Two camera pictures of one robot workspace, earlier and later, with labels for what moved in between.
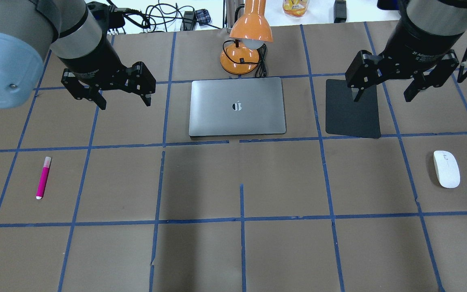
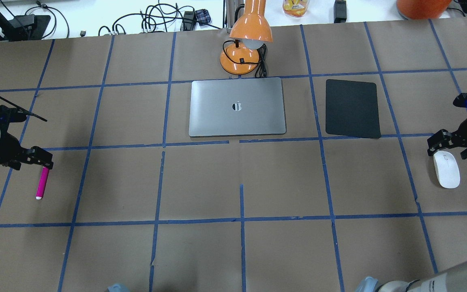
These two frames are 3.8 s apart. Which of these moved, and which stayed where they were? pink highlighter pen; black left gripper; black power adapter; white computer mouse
Moved: black left gripper
Stayed: white computer mouse; pink highlighter pen; black power adapter
